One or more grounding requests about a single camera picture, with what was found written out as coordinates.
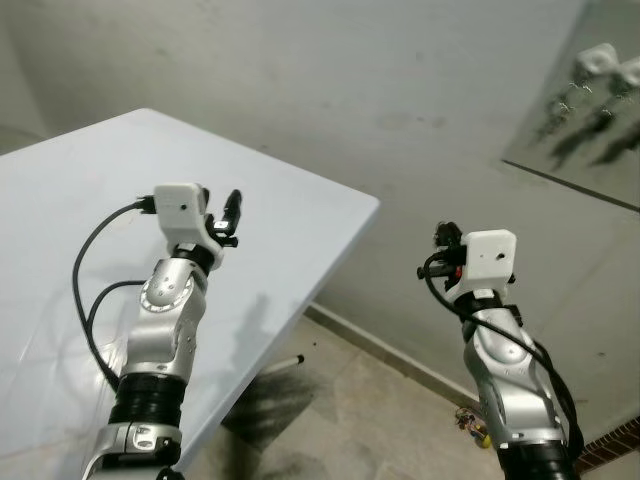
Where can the white plastic table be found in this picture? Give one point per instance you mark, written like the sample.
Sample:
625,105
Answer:
280,200

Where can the white table leg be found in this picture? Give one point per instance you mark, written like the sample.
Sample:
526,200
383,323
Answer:
285,362

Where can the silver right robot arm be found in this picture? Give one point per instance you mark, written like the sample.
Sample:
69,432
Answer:
510,380

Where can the silver key bunch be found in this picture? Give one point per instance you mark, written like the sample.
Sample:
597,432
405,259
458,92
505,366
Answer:
562,105

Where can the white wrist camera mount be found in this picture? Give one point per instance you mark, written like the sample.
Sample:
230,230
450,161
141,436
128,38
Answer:
180,205
490,255

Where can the small colourful floor object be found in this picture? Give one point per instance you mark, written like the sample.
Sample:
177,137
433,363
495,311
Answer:
472,424

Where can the white wall hook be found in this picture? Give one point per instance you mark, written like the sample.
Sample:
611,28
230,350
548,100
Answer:
629,72
597,62

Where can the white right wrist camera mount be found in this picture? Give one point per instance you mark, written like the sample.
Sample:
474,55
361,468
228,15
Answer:
490,255

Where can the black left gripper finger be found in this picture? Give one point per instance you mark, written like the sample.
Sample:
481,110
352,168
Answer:
205,200
234,206

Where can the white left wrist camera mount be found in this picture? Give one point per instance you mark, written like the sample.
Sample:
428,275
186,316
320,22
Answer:
180,205

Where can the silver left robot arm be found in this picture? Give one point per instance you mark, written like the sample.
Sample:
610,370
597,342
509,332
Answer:
165,330

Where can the red brick edge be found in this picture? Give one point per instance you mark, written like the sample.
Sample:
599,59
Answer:
612,443

